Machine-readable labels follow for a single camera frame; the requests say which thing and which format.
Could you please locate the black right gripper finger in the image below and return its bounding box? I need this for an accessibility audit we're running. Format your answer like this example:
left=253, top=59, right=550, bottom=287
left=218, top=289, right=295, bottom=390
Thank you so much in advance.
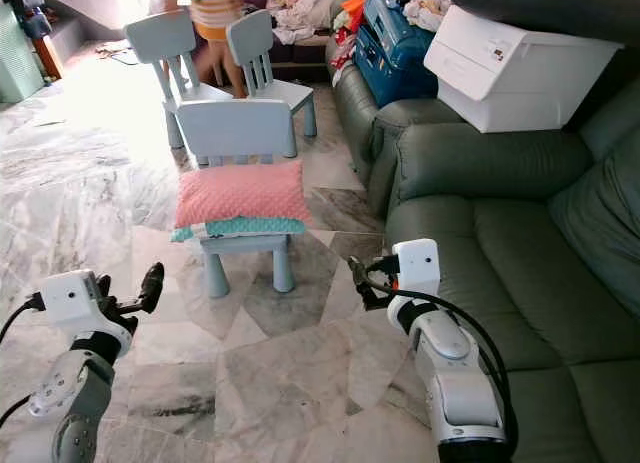
left=348, top=257, right=381, bottom=308

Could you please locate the pink dotted pillow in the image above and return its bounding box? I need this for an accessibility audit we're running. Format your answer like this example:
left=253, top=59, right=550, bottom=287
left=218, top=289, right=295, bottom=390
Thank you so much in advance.
left=174, top=161, right=312, bottom=230

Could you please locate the green leather sofa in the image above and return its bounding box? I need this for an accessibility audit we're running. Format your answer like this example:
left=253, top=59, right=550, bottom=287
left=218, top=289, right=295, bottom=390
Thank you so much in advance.
left=330, top=33, right=640, bottom=463

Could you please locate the purple sofa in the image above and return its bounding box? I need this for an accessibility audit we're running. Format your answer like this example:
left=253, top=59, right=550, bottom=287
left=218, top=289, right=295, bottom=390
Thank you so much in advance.
left=240, top=0, right=343, bottom=82

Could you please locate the light blue child chair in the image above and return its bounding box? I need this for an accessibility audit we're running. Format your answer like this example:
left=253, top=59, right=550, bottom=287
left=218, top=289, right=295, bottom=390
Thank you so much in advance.
left=175, top=98, right=307, bottom=300
left=226, top=10, right=318, bottom=160
left=124, top=10, right=233, bottom=168

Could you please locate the white plastic storage box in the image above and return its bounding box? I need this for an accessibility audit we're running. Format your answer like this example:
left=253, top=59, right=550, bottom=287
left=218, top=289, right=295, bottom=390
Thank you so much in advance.
left=423, top=4, right=624, bottom=135

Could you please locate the green cabinet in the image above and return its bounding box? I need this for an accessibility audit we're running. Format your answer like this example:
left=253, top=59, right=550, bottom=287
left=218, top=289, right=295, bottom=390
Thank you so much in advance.
left=0, top=3, right=50, bottom=107

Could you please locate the orange red cloth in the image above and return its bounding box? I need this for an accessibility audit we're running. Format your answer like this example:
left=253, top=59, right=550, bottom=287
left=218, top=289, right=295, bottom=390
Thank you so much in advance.
left=333, top=0, right=373, bottom=70

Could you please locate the dark blue black object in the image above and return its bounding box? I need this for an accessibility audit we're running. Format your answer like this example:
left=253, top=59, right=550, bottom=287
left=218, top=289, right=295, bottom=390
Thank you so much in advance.
left=5, top=0, right=53, bottom=41

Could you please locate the pale clothes pile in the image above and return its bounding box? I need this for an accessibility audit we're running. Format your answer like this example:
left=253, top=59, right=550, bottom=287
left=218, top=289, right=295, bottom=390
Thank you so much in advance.
left=264, top=0, right=337, bottom=47

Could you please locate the white pink clothes bundle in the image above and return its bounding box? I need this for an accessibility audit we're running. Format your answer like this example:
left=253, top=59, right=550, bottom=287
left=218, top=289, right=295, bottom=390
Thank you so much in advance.
left=402, top=0, right=454, bottom=33

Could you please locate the child in striped shirt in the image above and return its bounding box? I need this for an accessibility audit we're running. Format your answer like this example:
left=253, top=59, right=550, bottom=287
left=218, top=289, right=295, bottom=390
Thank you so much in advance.
left=174, top=0, right=252, bottom=100

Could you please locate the dark grey cushion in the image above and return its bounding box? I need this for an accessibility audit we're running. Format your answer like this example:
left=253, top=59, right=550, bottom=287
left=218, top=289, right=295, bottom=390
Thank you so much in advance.
left=447, top=0, right=640, bottom=47

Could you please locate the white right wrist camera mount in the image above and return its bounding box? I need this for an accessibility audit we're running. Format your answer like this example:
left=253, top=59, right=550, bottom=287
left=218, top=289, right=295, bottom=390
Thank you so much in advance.
left=389, top=238, right=442, bottom=297

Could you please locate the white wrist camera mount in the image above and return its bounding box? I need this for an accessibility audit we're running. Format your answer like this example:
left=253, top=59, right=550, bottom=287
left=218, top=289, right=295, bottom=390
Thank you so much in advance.
left=389, top=238, right=442, bottom=297
left=39, top=269, right=109, bottom=346

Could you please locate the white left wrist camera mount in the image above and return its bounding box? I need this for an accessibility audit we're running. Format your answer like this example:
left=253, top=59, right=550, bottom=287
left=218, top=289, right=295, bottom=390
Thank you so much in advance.
left=39, top=269, right=109, bottom=346

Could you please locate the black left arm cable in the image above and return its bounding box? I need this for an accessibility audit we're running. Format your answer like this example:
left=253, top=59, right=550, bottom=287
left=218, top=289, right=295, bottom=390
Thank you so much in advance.
left=0, top=394, right=34, bottom=430
left=0, top=292, right=52, bottom=344

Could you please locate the brown wooden post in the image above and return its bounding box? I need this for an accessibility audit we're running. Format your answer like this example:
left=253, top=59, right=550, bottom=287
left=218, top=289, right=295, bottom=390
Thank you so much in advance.
left=32, top=33, right=64, bottom=82

